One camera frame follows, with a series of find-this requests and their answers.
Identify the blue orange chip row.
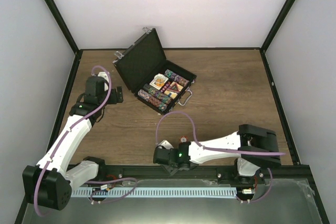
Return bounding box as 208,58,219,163
138,89,167,111

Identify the black poker set case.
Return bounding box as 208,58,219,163
113,27,196,115

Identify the orange big blind button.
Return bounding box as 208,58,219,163
154,76,165,87

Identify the red black triangular button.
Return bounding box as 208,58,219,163
167,82,183,93

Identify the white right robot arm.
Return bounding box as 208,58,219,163
153,124,285,184

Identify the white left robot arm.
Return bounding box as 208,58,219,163
23,72,123,210

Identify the red poker chip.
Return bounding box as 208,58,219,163
180,136,188,143

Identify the mixed colour chip row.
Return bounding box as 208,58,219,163
143,84,172,104

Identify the white playing card deck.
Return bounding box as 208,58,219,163
150,73,168,90

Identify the red dice row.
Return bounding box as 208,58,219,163
160,81,171,93

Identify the blue yellow card box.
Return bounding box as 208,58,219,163
164,90,180,99

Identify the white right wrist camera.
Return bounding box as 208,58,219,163
159,140,174,150

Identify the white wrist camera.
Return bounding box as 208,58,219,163
159,140,174,150
97,71,110,91

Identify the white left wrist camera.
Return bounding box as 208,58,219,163
97,71,110,91

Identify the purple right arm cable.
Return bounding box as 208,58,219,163
155,111,287,204

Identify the light blue slotted rail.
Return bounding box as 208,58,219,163
71,187,237,199

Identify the black enclosure frame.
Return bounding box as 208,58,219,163
14,0,330,224

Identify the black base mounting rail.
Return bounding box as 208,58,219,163
65,165,310,186

